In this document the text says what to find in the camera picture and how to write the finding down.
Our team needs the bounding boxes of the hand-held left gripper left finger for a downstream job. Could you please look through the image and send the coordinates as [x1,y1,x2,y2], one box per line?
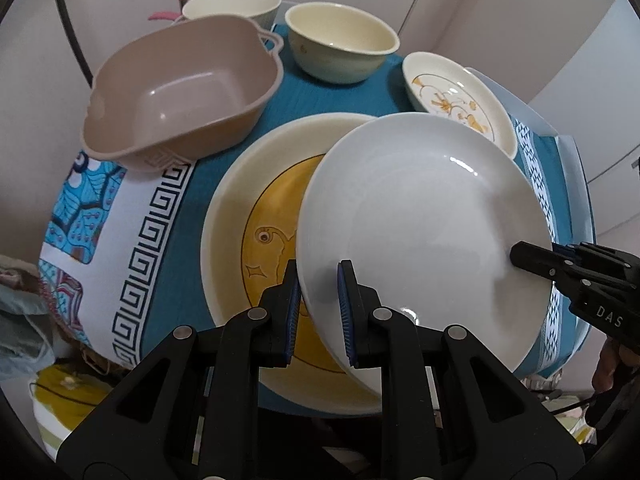
[56,261,303,480]

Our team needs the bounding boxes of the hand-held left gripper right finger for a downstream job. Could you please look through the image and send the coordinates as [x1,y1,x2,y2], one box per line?
[336,260,586,480]

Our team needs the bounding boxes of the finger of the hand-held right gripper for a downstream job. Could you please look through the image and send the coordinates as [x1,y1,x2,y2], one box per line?
[552,242,640,281]
[510,241,583,286]

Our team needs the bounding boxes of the plain white plate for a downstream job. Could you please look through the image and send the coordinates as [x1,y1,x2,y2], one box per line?
[295,112,553,408]

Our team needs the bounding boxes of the small floral cream plate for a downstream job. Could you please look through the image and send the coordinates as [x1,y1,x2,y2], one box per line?
[401,51,518,158]

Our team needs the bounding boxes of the beige square plastic basin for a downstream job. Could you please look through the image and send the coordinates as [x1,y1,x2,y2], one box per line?
[80,16,285,171]

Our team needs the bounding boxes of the cream bowl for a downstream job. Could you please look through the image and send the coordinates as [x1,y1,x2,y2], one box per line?
[181,0,282,31]
[285,2,401,84]

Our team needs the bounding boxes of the person's right hand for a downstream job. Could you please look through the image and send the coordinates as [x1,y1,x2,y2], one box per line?
[592,342,624,393]

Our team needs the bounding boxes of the large cream plate yellow centre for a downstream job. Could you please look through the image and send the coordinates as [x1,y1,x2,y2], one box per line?
[200,112,388,417]

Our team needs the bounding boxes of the teal patterned tablecloth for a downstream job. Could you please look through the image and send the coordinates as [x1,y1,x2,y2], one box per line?
[37,22,596,381]

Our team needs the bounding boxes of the yellow striped bedsheet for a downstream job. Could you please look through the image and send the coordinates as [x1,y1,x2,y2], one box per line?
[30,364,123,463]

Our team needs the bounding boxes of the grey blue cloth pile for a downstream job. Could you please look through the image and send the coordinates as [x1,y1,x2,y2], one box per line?
[0,255,57,377]

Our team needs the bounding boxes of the thin black cable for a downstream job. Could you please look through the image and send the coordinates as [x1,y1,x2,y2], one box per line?
[550,395,598,416]

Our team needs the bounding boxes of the thick black curved cable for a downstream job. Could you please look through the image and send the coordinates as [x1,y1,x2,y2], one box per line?
[50,0,96,86]

